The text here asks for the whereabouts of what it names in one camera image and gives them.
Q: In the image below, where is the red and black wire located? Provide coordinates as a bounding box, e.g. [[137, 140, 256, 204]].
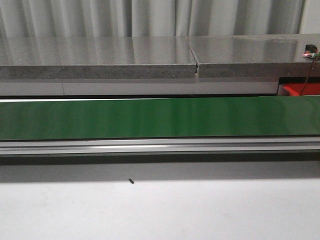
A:
[[299, 56, 320, 97]]

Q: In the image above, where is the green conveyor belt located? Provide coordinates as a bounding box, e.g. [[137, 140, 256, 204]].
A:
[[0, 96, 320, 141]]

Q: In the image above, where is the grey granite counter slab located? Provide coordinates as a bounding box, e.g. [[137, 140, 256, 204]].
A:
[[0, 34, 320, 80]]

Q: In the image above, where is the red tray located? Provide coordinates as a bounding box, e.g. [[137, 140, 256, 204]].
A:
[[283, 83, 320, 96]]

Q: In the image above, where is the grey curtain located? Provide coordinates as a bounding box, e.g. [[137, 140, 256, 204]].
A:
[[0, 0, 320, 38]]

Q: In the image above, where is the aluminium conveyor frame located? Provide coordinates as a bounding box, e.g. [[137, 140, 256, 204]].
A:
[[0, 136, 320, 156]]

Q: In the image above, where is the small green circuit board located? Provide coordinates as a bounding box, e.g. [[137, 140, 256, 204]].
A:
[[303, 44, 320, 59]]

